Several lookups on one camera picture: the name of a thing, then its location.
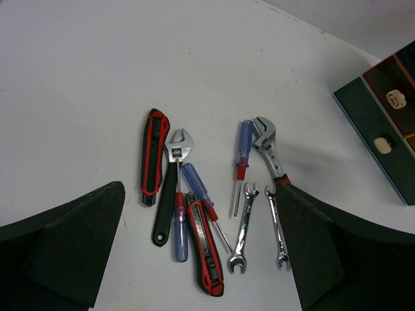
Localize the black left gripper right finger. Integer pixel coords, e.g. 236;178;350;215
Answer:
276;183;414;310

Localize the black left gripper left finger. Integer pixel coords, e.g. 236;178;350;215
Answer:
1;181;125;310

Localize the small chrome open-end wrench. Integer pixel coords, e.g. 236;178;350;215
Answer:
265;186;291;271
228;182;259;274

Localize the blue screwdriver crossing knife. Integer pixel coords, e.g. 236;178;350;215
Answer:
182;163;233;253

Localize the blue red screwdriver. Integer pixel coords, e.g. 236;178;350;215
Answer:
233;119;254;219

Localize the teal drawer cabinet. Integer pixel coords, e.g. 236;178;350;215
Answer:
334;43;414;205

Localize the black handled adjustable wrench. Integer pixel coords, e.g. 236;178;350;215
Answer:
152;128;194;247

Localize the red black utility knife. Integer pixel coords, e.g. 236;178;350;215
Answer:
140;108;171;207
185;192;224;297

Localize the red handled adjustable wrench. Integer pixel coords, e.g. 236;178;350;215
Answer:
253;117;291;185

